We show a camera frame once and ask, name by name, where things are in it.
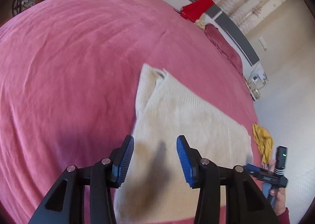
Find beige knit sweater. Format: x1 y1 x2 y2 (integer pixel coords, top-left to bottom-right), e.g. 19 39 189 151
114 65 253 223

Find red garment on headboard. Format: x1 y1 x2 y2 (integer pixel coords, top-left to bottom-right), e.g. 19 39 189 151
179 0 215 23

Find person right hand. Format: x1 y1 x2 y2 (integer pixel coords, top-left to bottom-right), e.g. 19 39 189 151
266 159 287 216

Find white bedside table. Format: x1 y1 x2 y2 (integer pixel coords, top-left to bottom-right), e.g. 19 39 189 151
246 63 269 102

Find person right forearm red sleeve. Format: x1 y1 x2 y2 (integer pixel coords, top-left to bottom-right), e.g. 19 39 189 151
278 208 290 224

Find dark pink pillow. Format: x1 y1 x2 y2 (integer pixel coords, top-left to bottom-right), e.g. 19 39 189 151
204 24 243 76

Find cream plush toy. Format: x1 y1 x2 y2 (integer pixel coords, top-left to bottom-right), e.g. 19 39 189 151
194 19 206 31

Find wall power socket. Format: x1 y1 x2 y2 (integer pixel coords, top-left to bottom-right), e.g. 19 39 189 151
258 37 268 51

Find pink bed blanket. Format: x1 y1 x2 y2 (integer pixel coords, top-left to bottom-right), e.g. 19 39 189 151
1 0 257 223

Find grey white headboard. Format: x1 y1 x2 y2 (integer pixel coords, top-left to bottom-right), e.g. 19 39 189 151
153 0 260 67

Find yellow garment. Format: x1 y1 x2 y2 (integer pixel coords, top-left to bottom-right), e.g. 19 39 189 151
252 123 274 164

